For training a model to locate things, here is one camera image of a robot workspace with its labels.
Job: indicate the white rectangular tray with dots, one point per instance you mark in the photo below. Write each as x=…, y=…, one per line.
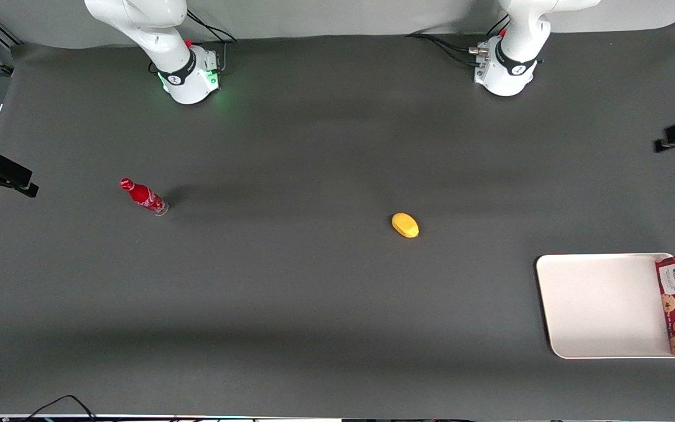
x=601, y=305

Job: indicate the red cola bottle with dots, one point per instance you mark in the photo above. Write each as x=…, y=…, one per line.
x=143, y=196

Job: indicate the dark grey table cover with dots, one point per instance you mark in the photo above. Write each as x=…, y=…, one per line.
x=290, y=293

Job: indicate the yellow lemon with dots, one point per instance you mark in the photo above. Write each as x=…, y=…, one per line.
x=405, y=225

